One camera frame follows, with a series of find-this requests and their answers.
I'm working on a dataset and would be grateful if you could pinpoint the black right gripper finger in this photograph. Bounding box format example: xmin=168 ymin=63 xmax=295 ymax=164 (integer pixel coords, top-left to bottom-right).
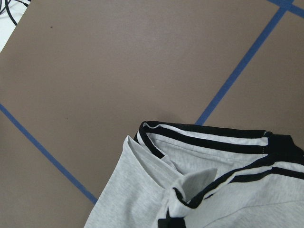
xmin=158 ymin=218 xmax=170 ymax=228

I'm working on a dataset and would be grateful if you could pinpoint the white cartoon print t-shirt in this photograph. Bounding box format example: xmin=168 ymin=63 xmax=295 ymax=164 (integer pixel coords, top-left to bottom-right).
xmin=85 ymin=121 xmax=304 ymax=228

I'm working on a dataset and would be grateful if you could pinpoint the black braided cable bundle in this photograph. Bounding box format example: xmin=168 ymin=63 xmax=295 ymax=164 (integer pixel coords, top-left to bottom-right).
xmin=0 ymin=0 xmax=31 ymax=25

